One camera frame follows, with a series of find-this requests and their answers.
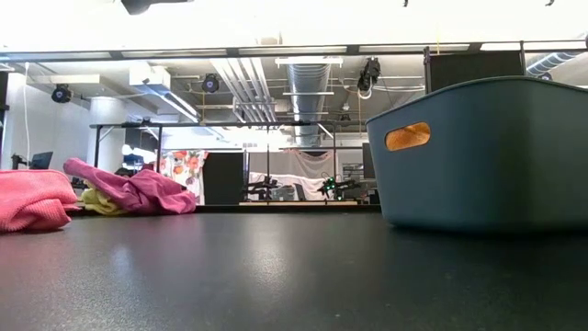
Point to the magenta towel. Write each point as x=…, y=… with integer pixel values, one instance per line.
x=142, y=193

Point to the yellow towel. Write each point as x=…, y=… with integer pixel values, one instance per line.
x=98, y=203

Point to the coral pink towel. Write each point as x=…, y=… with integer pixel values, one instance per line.
x=32, y=197

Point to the orange towel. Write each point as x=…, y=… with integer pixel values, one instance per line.
x=408, y=137

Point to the grey-blue plastic basket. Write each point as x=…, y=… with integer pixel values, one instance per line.
x=482, y=174

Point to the black background robot arm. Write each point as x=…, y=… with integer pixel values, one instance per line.
x=340, y=186
x=263, y=186

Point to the person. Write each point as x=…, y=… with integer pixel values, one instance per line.
x=125, y=172

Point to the floral cloth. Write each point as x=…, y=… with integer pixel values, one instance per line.
x=184, y=172

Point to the dark computer monitor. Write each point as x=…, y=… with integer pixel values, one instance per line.
x=41, y=159

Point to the white ceiling light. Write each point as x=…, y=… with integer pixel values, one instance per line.
x=308, y=61

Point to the black cabinet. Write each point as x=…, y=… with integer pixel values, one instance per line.
x=222, y=178

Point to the grey hanging sheet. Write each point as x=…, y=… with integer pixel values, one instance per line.
x=303, y=163

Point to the large dark monitor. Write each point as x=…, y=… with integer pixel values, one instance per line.
x=367, y=161

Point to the black upright panel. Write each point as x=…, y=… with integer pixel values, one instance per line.
x=475, y=69

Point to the black dome ceiling camera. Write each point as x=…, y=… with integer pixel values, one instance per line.
x=210, y=83
x=546, y=76
x=61, y=93

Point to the grey overhead frame bar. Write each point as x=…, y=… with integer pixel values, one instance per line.
x=294, y=49

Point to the silver ventilation duct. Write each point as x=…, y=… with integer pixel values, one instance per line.
x=308, y=92

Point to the black hanging camera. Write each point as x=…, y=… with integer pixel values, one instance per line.
x=369, y=73

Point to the silver spiral duct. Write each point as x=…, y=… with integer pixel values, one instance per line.
x=551, y=62

